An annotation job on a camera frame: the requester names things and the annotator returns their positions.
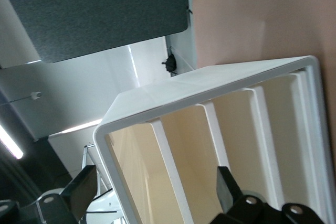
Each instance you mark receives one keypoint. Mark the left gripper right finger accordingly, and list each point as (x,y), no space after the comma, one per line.
(225,192)

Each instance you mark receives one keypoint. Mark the small white sensor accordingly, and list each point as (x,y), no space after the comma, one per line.
(36,95)

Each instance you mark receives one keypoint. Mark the dark grey acoustic panel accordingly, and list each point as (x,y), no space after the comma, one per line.
(92,11)

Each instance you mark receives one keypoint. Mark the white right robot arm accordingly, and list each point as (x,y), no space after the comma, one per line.
(105,200)

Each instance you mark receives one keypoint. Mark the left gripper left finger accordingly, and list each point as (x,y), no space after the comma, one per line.
(84,190)

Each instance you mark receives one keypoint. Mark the black clamp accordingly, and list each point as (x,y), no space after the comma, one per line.
(170,64)

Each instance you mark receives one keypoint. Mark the aluminium frame profile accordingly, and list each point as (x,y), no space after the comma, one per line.
(88,155)

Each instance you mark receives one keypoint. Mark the ceiling light strip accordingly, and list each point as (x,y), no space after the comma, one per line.
(10,142)

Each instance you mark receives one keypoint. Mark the white drawer cabinet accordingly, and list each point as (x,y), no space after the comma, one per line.
(210,82)

